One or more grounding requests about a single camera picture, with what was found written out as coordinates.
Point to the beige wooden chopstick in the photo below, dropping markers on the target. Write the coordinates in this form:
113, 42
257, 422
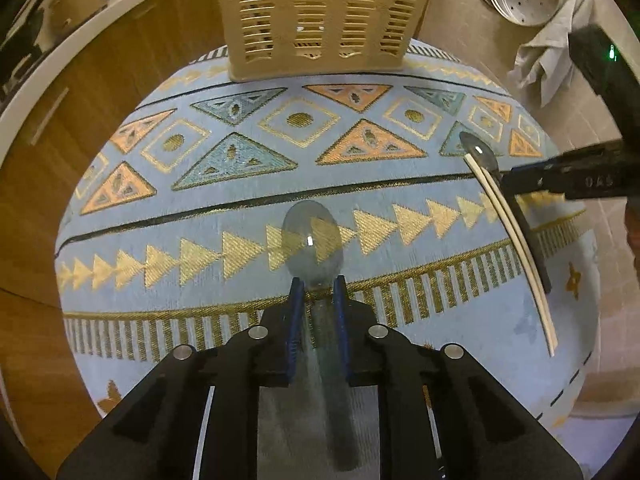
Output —
500, 195
520, 250

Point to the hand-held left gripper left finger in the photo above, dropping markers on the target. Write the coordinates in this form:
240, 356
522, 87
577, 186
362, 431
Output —
295, 310

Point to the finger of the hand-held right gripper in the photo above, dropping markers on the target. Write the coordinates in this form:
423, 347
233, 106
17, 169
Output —
575, 180

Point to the white kitchen countertop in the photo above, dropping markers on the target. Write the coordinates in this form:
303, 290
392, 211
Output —
100, 25

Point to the black plastic spoon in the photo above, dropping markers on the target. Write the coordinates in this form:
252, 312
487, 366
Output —
477, 150

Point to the wooden lower cabinets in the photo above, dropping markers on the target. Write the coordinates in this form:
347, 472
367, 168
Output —
75, 125

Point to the black gas stove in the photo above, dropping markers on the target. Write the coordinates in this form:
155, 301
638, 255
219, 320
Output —
15, 75

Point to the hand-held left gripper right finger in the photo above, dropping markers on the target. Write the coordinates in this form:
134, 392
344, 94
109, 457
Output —
341, 310

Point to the grey hanging towel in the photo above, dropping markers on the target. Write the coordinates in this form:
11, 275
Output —
550, 50

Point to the beige slotted plastic utensil basket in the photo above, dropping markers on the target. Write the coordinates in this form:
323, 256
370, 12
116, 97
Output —
320, 15

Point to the blue patterned tablecloth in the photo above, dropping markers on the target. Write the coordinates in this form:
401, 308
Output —
250, 170

